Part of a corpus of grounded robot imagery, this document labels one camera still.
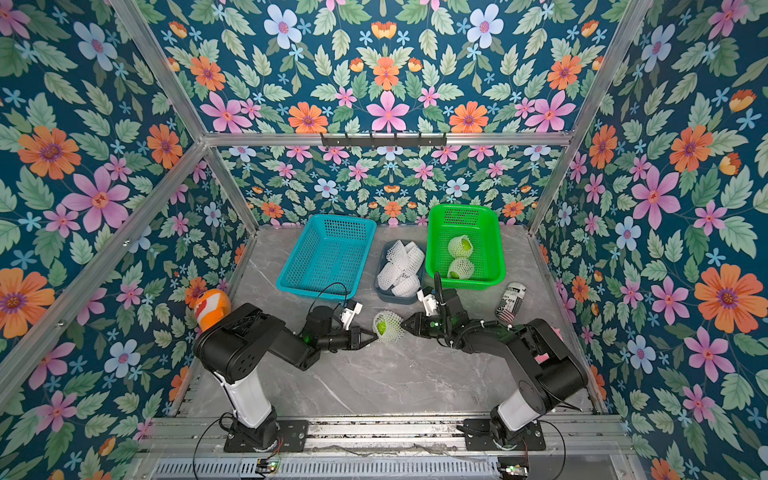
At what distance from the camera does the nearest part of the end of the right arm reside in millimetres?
702

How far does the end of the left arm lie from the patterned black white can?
441 millimetres

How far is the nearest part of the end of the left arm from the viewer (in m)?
0.77

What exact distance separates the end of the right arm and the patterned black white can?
25 cm

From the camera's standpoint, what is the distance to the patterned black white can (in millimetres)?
947
